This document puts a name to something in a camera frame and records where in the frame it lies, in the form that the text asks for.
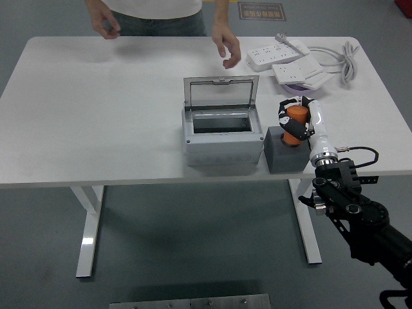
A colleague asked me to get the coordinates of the white wall socket panel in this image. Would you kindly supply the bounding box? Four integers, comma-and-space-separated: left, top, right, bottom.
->
271, 59, 324, 85

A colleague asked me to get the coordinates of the person's right hand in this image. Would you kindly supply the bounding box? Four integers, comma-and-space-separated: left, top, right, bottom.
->
87, 3, 122, 41

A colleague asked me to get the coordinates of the orange cylinder battery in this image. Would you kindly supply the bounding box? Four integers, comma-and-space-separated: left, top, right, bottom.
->
281, 106, 309, 146

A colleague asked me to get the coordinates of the grey metal plate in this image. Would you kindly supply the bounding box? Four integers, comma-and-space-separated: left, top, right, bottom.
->
108, 293, 271, 309

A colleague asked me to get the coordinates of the white power strip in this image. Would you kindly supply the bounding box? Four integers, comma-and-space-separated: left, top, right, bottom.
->
246, 43, 305, 72

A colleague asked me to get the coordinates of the person's left hand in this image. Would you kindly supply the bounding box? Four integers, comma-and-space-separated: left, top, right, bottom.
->
211, 21, 242, 70

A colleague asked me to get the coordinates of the person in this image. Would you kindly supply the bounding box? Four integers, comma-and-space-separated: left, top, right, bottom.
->
109, 0, 209, 37

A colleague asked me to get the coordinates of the white switch panel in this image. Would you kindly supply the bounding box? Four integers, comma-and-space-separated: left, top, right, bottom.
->
301, 71, 334, 91

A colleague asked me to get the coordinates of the grey block holder with hole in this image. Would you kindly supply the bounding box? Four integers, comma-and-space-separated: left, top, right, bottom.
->
263, 126, 312, 174

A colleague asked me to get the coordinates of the purple round bowl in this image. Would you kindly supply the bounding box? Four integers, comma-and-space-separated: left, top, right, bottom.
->
283, 82, 318, 96

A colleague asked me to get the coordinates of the red crate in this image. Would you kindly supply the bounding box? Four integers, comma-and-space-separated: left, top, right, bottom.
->
395, 0, 412, 19

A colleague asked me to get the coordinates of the white table leg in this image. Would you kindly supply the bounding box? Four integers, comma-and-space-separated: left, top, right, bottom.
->
288, 178, 324, 265
70, 185, 106, 278

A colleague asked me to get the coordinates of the white power cord with plug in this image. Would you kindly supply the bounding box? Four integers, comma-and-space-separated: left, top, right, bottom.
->
274, 30, 361, 86

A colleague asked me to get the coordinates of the clear hinged box lid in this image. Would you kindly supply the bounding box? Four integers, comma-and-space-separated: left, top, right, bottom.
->
183, 75, 260, 112

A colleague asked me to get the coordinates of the grey plastic junction box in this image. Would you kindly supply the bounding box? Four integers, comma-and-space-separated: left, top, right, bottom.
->
181, 108, 265, 167

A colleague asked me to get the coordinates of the brown floor sign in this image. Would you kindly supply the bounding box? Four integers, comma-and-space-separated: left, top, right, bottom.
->
237, 1, 287, 23

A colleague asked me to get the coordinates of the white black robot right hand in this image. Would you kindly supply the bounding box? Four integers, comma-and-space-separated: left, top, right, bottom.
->
277, 95, 339, 162

